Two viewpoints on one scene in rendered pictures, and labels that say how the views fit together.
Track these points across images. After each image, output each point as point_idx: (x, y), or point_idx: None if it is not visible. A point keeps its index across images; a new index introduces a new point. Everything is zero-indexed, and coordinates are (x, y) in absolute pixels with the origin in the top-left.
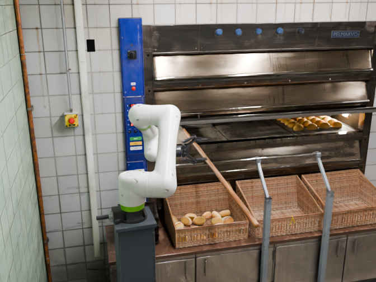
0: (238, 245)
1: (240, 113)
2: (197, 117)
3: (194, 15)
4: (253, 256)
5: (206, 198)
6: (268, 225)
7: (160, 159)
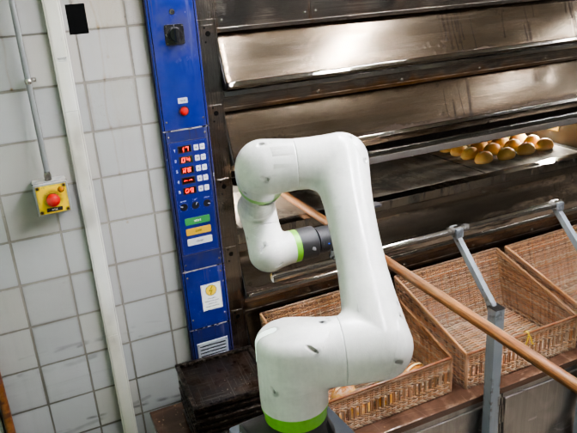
0: (440, 410)
1: (389, 143)
2: None
3: None
4: (466, 424)
5: None
6: (499, 362)
7: (359, 277)
